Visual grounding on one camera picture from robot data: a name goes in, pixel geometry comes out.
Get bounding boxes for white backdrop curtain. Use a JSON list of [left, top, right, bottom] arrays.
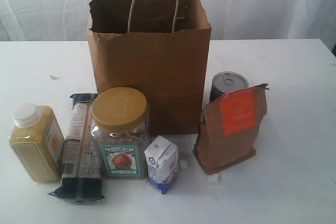
[[1, 0, 335, 48]]

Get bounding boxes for white paper scrap on table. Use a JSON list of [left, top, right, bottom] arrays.
[[50, 75, 60, 80]]

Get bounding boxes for yellow millet bottle white cap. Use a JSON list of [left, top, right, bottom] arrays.
[[8, 103, 65, 183]]

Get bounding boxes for white crumpled pellet middle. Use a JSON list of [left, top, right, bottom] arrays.
[[179, 159, 188, 169]]

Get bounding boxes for large brown paper bag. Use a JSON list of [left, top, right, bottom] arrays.
[[87, 0, 212, 135]]

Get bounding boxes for dark noodle packet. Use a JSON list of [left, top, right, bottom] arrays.
[[48, 93, 104, 204]]

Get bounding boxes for brown pouch with orange label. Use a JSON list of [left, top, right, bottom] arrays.
[[193, 83, 268, 175]]

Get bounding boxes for white crumpled pellet right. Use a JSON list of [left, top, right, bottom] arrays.
[[208, 173, 220, 185]]

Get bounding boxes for small blue white milk carton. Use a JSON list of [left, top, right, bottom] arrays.
[[144, 136, 179, 195]]

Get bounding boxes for white crumpled pellet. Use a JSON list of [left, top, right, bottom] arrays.
[[179, 159, 188, 169], [208, 173, 220, 185]]

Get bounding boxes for dark can with pull-tab lid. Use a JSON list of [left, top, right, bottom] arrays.
[[209, 71, 249, 102]]

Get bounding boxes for nut jar with yellow lid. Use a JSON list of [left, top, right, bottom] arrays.
[[91, 87, 150, 178]]

